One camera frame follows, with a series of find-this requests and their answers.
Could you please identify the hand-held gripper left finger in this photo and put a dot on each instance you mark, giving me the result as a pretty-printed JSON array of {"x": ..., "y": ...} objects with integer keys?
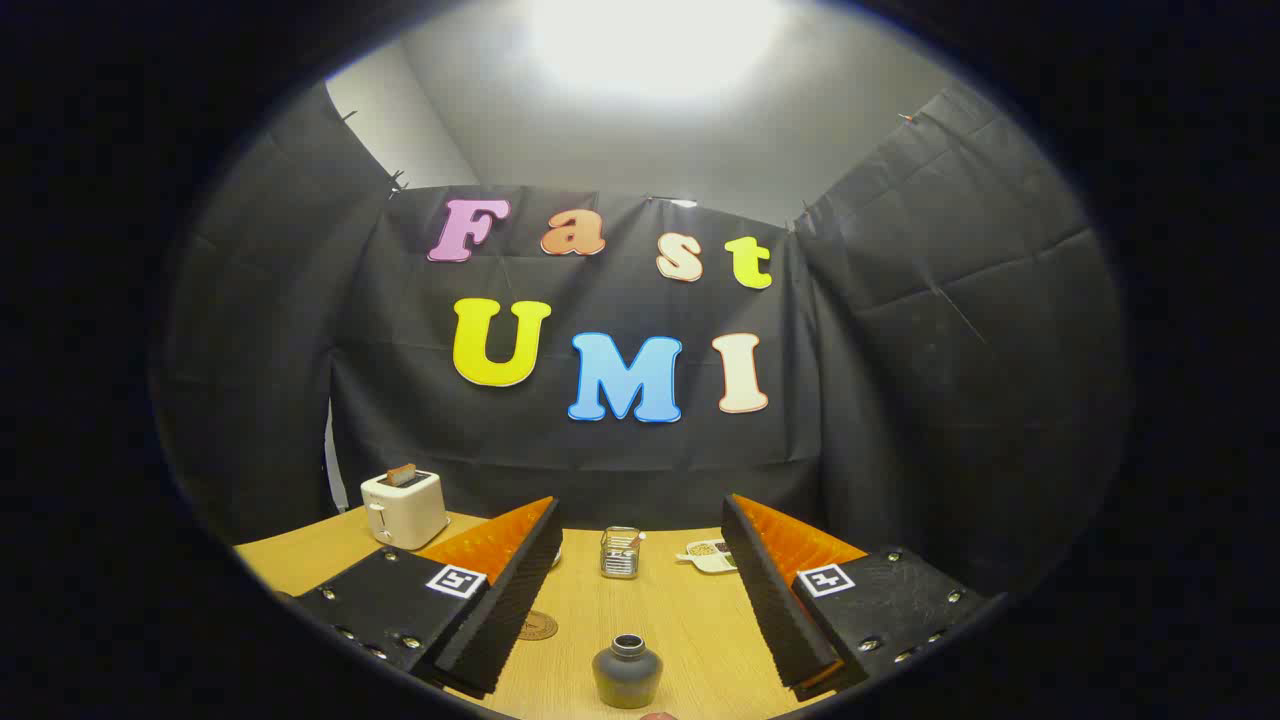
[{"x": 515, "y": 610}]

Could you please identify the toasted bread slice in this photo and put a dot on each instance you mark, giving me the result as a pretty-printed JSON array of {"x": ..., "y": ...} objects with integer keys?
[{"x": 401, "y": 474}]

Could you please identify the grey metal bottle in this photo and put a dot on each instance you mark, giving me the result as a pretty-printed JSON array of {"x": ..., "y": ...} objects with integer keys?
[{"x": 627, "y": 675}]

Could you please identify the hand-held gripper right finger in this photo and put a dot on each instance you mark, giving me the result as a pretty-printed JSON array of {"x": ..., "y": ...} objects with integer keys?
[{"x": 770, "y": 600}]

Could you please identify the wooden table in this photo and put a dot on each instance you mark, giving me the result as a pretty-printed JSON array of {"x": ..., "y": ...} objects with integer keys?
[{"x": 680, "y": 620}]

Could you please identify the white divided seed dish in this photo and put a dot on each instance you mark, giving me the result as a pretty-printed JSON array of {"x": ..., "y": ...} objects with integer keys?
[{"x": 708, "y": 555}]

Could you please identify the round brown coaster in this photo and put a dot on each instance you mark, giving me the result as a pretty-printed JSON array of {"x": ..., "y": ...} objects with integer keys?
[{"x": 540, "y": 627}]

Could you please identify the cream toaster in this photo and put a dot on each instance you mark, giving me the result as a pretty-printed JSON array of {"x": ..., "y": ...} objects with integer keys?
[{"x": 405, "y": 512}]

